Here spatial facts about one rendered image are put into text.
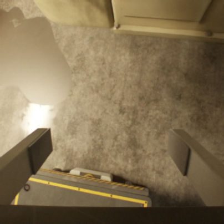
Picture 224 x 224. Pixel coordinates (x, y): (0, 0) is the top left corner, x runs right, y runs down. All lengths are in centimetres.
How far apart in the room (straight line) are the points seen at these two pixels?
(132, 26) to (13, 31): 104
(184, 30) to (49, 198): 133
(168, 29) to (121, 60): 40
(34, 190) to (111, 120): 61
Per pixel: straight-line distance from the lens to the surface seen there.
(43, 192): 93
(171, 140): 16
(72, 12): 134
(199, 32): 133
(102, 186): 82
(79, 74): 124
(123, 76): 117
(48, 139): 17
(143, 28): 129
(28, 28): 166
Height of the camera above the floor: 108
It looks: 79 degrees down
